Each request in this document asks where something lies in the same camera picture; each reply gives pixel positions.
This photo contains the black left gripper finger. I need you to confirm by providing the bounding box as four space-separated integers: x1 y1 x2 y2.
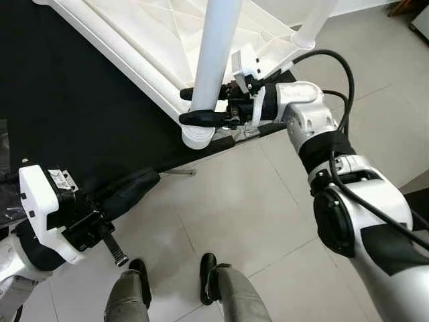
97 168 162 219

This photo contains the black low box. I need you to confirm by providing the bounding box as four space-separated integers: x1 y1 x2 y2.
402 188 429 232

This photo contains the white plastic table top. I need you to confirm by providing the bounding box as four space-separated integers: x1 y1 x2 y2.
32 0 316 150

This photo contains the grey cabinet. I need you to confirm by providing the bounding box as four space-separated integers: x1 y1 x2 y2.
410 5 429 41

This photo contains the brown wooden furniture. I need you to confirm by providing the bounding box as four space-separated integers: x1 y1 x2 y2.
389 0 429 17

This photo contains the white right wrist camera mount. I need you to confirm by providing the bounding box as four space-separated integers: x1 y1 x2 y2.
231 46 269 126

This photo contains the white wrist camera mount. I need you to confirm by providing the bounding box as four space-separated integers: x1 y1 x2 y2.
19 164 84 266
231 46 269 126

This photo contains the metal folding table frame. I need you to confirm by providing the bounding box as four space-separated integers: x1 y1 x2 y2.
161 169 198 177

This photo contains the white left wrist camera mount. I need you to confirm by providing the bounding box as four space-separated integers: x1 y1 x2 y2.
19 164 84 266

